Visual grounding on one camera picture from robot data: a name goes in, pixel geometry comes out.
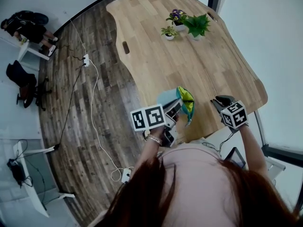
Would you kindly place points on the green leafy potted plant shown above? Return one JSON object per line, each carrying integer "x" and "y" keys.
{"x": 196, "y": 25}

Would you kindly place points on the person's left forearm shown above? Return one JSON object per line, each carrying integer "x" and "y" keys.
{"x": 149, "y": 152}

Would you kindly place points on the white power strip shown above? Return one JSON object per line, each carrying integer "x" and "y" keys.
{"x": 86, "y": 60}
{"x": 126, "y": 175}

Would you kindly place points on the small variegated potted plant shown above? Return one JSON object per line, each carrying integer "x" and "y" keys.
{"x": 169, "y": 32}

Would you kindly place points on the person's torso in pink shirt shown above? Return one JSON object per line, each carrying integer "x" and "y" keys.
{"x": 196, "y": 190}

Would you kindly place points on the light blue drawstring pouch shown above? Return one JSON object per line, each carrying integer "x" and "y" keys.
{"x": 165, "y": 96}

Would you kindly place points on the person's right forearm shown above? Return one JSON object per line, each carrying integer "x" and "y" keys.
{"x": 254, "y": 150}

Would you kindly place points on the dark screen tablet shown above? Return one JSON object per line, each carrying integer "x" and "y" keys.
{"x": 234, "y": 157}

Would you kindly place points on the black office chair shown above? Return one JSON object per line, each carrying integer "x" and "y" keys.
{"x": 23, "y": 79}

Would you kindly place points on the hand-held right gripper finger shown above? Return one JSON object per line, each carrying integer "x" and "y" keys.
{"x": 227, "y": 100}
{"x": 219, "y": 109}

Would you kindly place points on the black box on desk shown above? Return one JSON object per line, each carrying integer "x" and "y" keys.
{"x": 15, "y": 171}

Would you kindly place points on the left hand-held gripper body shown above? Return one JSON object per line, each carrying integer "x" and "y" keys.
{"x": 146, "y": 118}

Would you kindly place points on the purple flower potted plant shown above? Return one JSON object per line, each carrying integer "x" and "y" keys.
{"x": 176, "y": 16}

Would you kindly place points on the white desk with metal frame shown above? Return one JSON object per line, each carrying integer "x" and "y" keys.
{"x": 26, "y": 185}

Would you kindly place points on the white desk frame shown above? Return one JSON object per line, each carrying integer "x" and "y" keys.
{"x": 275, "y": 168}

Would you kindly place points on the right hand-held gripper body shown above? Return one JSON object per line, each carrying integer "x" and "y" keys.
{"x": 233, "y": 116}

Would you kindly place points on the small white table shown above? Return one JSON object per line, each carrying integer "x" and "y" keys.
{"x": 29, "y": 51}

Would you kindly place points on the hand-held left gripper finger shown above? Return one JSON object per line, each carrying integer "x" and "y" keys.
{"x": 174, "y": 106}

